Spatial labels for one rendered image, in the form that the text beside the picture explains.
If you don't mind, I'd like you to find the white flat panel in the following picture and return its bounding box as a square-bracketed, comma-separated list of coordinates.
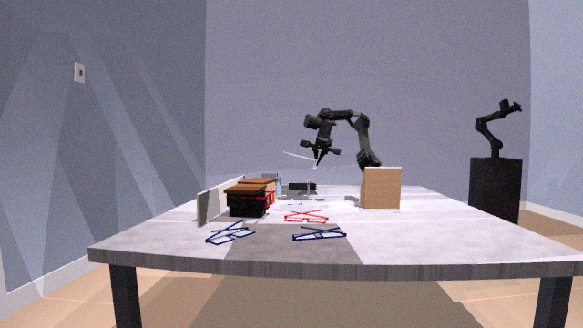
[196, 175, 245, 227]

